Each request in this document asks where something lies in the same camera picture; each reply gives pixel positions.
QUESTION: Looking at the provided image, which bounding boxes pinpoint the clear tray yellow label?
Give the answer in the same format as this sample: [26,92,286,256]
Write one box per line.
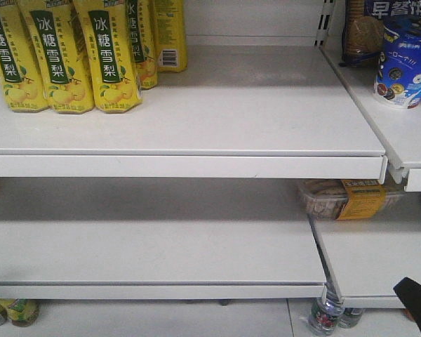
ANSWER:
[297,179,404,220]

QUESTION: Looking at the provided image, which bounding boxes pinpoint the breakfast biscuit package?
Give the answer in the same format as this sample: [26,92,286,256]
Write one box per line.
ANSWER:
[341,0,421,67]

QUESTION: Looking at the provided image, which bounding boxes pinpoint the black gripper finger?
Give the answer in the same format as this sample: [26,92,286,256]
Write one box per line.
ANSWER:
[393,277,421,333]

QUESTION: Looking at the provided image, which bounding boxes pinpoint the blue oreo cup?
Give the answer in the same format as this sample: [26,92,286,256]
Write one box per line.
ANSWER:
[373,15,421,110]

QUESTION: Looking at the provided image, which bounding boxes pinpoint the yellow pear drink bottle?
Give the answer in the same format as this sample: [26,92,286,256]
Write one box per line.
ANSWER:
[126,0,158,90]
[152,0,188,73]
[18,1,95,114]
[0,1,49,112]
[73,1,142,114]

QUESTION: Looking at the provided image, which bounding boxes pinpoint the clear water bottle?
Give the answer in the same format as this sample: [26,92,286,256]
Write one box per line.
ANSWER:
[307,298,345,336]

